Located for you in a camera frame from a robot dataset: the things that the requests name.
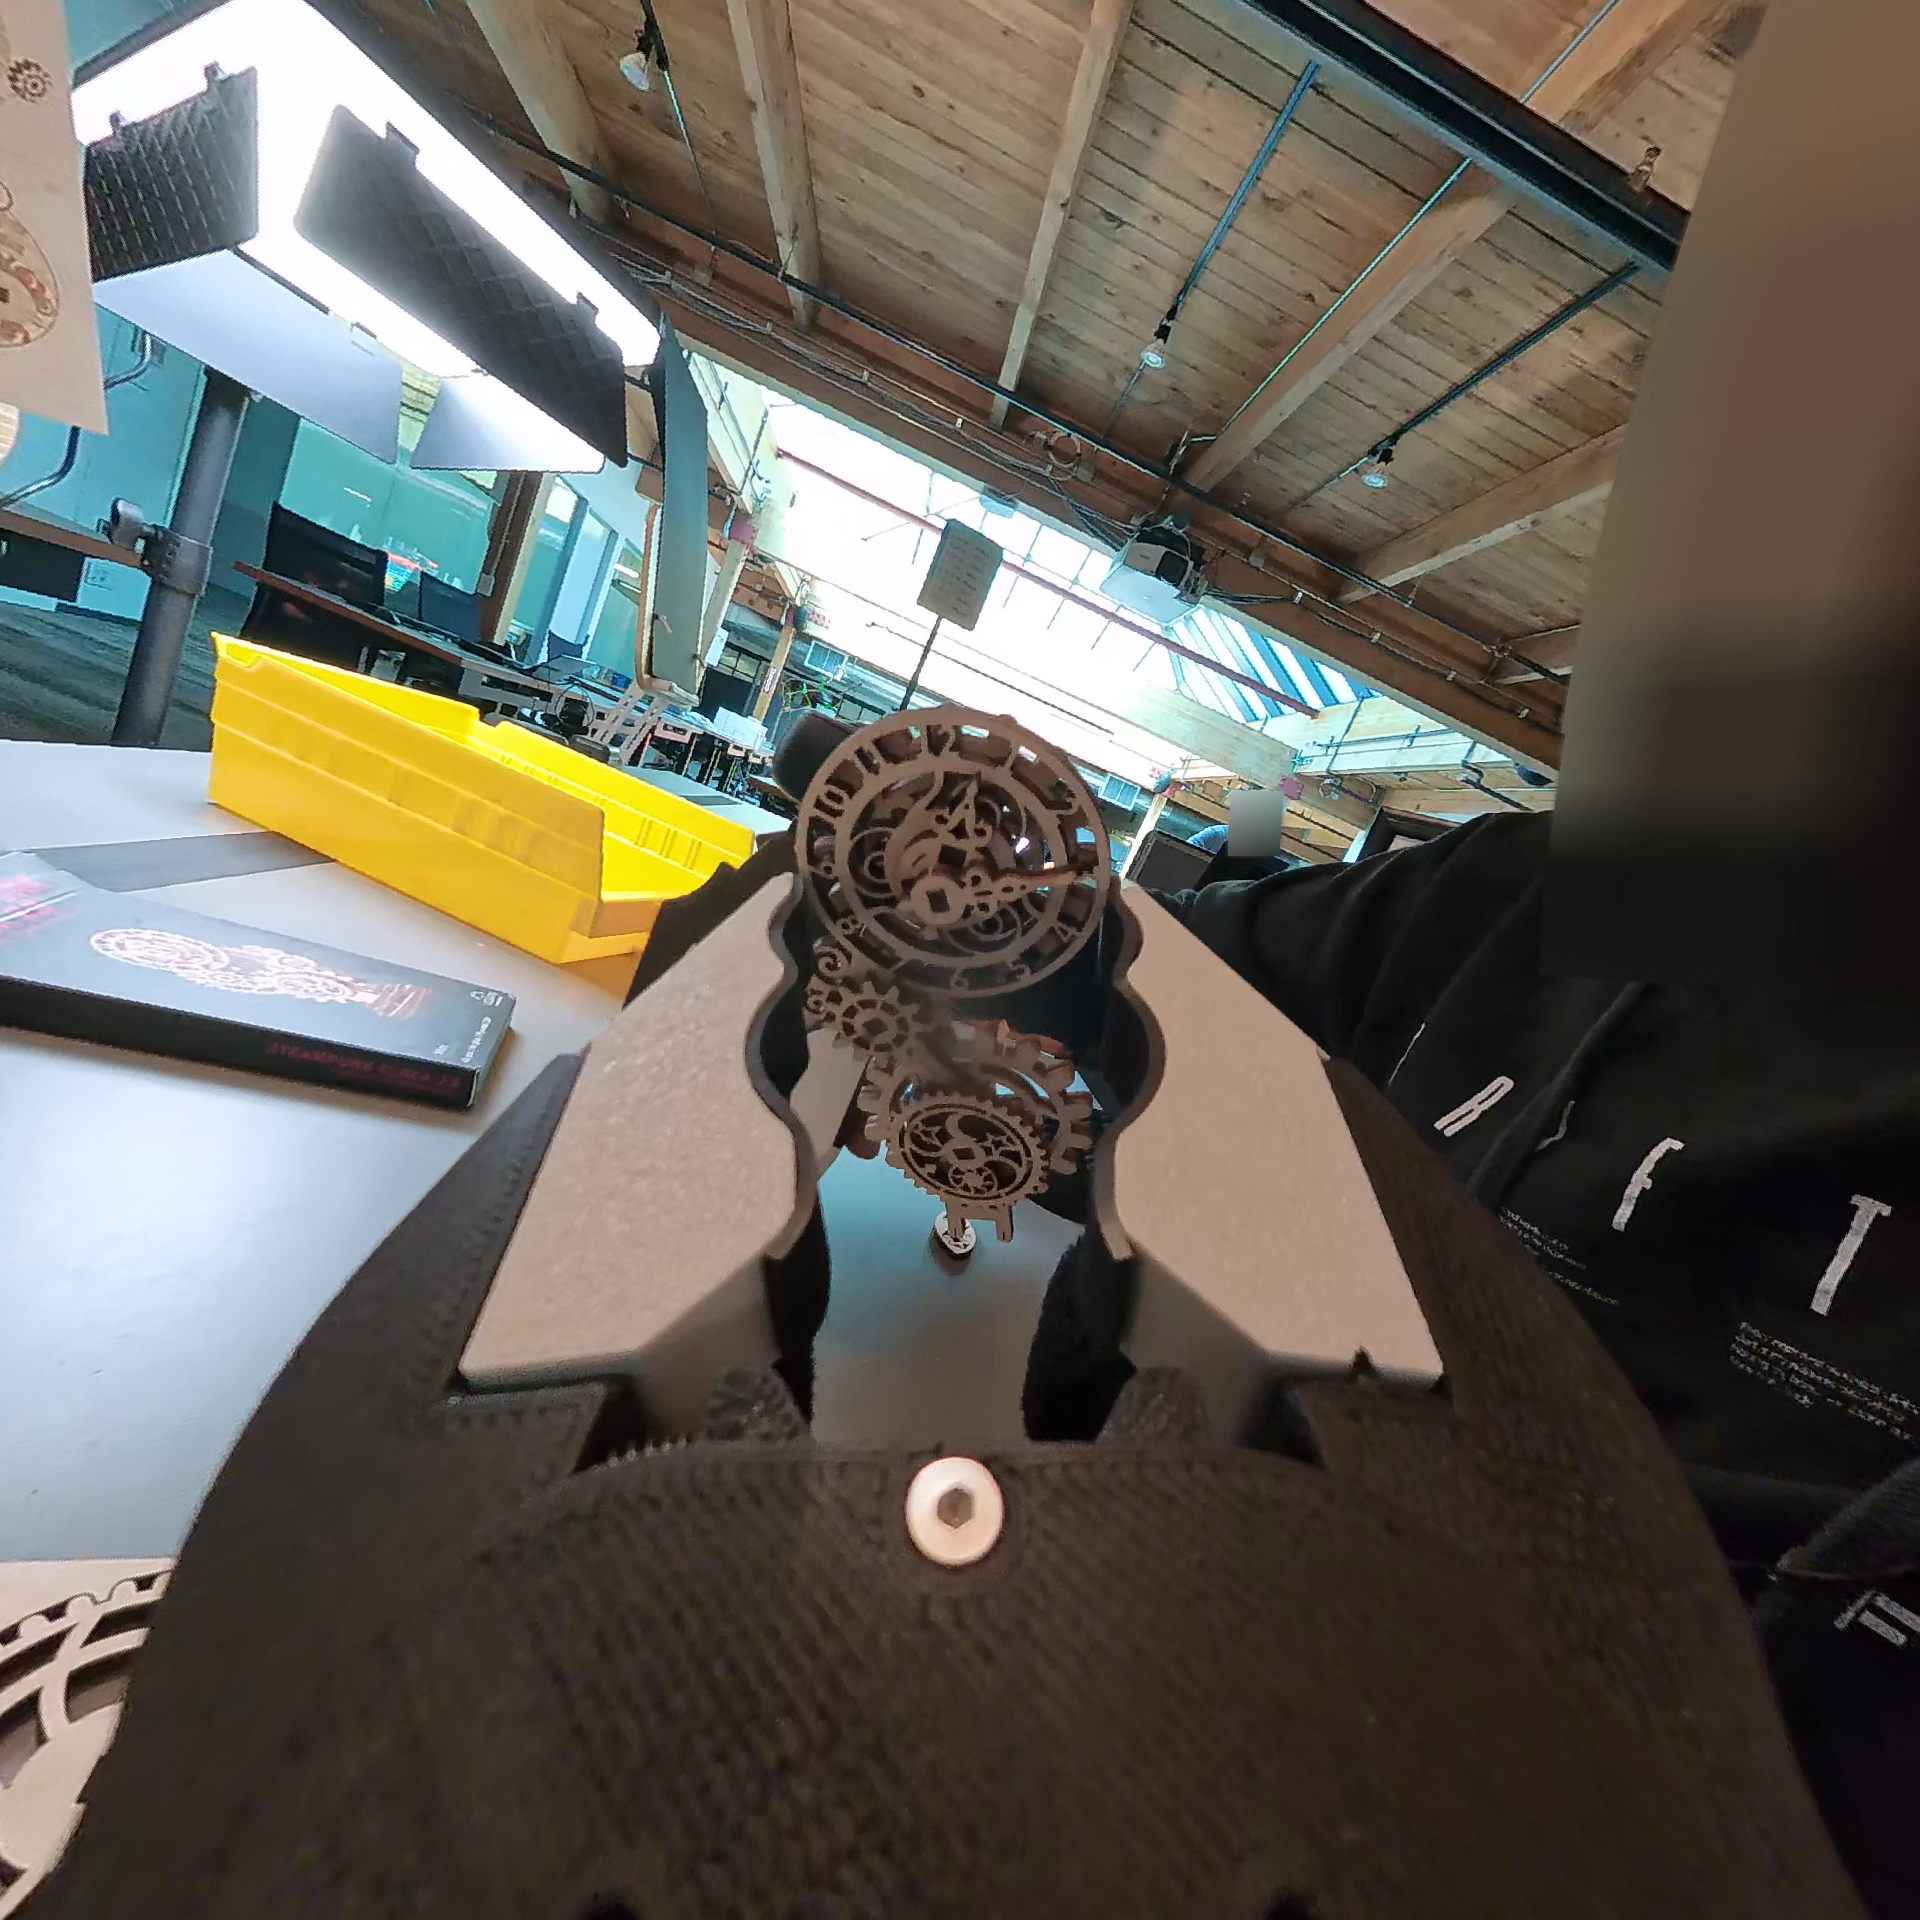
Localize black softbox light panel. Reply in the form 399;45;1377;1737
296;105;633;481
75;66;408;467

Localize paper instruction sheet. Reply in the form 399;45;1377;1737
0;0;109;436

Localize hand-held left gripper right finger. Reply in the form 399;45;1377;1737
1088;883;1449;1444

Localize wooden gear clock assembly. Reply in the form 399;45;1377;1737
796;709;1116;1260

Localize grey edge-on light panel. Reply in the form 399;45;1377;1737
642;337;715;695

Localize ceiling projector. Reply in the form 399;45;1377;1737
1101;522;1207;623

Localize black puzzle box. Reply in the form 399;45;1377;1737
0;851;516;1114

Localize person's right forearm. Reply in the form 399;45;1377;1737
1140;817;1562;1082

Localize hanging sign on pole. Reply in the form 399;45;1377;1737
920;516;1004;633

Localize wooden sheet with large gear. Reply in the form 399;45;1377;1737
0;1556;173;1907

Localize nested yellow plastic bins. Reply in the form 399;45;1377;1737
211;633;757;962

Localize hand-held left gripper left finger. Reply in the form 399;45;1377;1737
456;870;827;1444

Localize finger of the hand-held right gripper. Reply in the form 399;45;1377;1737
791;1036;883;1163

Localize grey metal pole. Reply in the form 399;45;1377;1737
112;374;249;749

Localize person's black hoodie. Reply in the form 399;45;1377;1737
1171;817;1920;1920

